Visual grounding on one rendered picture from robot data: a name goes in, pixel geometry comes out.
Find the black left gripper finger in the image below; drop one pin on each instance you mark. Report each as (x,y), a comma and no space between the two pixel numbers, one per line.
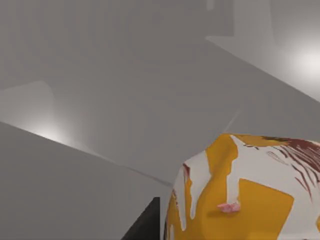
(147,223)

